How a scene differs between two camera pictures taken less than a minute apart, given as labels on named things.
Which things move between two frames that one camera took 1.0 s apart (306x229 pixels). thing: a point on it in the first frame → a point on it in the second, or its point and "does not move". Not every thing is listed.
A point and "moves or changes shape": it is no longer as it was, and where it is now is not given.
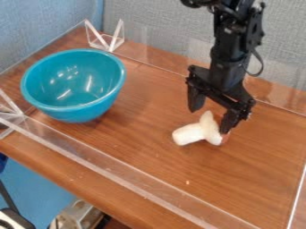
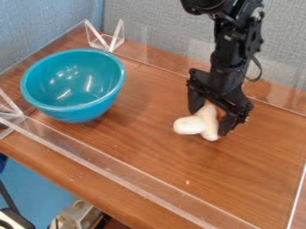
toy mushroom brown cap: (202, 131) moves or changes shape
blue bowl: (74, 83) does not move
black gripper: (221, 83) does not move
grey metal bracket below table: (83, 216) does not move
